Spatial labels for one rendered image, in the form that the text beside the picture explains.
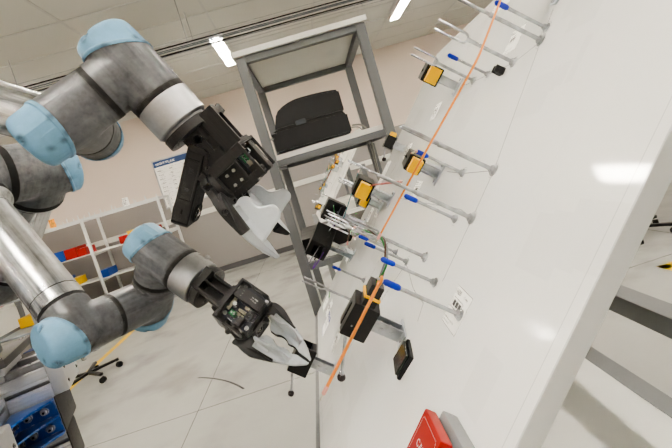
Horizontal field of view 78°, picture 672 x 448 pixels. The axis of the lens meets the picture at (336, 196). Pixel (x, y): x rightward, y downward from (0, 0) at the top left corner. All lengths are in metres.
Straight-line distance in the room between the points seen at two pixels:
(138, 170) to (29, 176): 7.77
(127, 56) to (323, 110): 1.11
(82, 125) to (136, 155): 8.18
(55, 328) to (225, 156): 0.36
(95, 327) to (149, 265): 0.12
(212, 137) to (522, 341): 0.42
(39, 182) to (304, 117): 0.93
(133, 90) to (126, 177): 8.26
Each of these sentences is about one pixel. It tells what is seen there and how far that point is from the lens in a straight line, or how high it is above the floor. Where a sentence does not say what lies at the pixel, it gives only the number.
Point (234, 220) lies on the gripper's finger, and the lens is 0.55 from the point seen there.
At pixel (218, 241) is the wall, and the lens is 8.42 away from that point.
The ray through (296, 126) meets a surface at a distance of 1.61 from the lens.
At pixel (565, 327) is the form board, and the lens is 0.37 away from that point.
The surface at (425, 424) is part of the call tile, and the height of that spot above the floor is 1.12.
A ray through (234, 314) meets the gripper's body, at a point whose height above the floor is 1.19.
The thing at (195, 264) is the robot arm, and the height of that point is 1.28.
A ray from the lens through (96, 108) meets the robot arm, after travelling 0.58.
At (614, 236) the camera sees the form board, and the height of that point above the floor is 1.26.
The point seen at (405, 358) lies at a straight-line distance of 0.60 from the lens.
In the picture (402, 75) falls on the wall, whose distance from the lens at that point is 8.62.
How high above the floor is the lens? 1.37
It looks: 4 degrees down
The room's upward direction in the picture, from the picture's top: 17 degrees counter-clockwise
